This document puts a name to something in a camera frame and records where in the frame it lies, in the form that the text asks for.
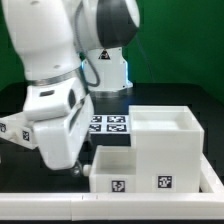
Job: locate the white drawer front tray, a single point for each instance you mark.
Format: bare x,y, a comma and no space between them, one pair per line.
113,170

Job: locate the white drawer tray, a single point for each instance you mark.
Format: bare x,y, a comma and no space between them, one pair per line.
17,129
113,170

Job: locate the large white drawer box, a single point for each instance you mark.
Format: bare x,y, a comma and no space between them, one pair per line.
168,141

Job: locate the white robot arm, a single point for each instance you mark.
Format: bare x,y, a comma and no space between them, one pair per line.
49,36

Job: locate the white marker tag sheet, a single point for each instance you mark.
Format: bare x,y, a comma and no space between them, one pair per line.
109,124

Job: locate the white L-shaped boundary frame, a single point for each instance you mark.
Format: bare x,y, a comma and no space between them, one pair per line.
206,205

